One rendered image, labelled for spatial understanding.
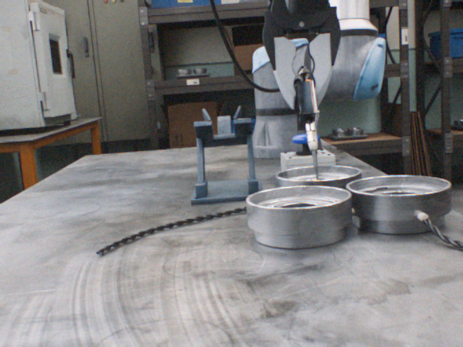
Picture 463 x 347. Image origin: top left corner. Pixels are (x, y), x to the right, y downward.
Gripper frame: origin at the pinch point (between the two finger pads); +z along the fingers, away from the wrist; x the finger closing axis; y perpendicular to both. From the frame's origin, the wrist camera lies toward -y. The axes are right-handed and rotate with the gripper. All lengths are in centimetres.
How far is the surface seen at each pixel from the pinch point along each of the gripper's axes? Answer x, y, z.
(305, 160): -0.5, 7.3, 9.0
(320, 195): 0.3, -12.0, 10.0
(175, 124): 57, 335, 27
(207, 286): 11.9, -28.7, 13.1
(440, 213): -10.5, -18.1, 11.3
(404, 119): -111, 336, 35
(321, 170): -1.8, 1.5, 9.7
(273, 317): 7.0, -35.3, 13.1
